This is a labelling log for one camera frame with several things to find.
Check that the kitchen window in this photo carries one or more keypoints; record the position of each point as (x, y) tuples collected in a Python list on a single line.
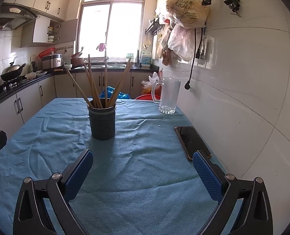
[(110, 28)]

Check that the silver rice cooker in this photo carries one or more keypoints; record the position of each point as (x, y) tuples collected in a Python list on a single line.
[(52, 61)]

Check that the clear glass mug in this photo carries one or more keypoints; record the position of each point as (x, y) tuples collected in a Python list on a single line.
[(169, 94)]

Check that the sink faucet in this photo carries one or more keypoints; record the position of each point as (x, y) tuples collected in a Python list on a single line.
[(106, 57)]

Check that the wooden chopstick three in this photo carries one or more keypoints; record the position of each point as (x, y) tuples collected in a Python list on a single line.
[(90, 88)]

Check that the blue table cloth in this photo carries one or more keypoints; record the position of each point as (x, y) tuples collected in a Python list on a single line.
[(141, 181)]

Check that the wooden chopstick two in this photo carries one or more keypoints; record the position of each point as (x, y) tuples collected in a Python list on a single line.
[(79, 89)]

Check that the detergent bottle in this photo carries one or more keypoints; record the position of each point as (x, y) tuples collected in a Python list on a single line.
[(146, 59)]

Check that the black smartphone brown case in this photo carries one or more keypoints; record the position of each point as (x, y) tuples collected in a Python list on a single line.
[(191, 141)]

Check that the black wok with lid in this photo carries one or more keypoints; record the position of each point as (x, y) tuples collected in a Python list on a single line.
[(12, 72)]

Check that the white pink plastic bags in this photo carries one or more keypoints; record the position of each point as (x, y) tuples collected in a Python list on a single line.
[(176, 45)]

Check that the red lid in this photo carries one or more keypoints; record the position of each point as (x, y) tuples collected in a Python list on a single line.
[(46, 52)]

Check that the dark green utensil holder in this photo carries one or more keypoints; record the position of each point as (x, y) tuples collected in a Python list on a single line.
[(102, 121)]

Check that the wooden chopstick one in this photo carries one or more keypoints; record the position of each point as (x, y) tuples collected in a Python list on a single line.
[(96, 97)]

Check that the yellow printed plastic bag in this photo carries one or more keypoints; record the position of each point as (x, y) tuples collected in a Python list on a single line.
[(188, 14)]

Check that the wooden chopstick five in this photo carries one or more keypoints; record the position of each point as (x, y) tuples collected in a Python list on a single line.
[(118, 85)]

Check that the range hood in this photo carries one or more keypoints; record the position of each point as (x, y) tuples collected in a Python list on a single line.
[(13, 16)]

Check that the wooden chopstick four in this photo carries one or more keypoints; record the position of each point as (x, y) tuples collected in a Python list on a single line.
[(105, 81)]

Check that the wall hook rail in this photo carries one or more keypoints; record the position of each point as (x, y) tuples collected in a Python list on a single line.
[(154, 27)]

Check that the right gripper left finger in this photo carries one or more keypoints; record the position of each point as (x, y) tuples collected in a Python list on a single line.
[(31, 215)]

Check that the red plastic basin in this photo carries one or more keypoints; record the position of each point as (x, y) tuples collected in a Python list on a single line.
[(144, 97)]

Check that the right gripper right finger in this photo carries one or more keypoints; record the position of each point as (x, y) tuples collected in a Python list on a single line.
[(243, 204)]

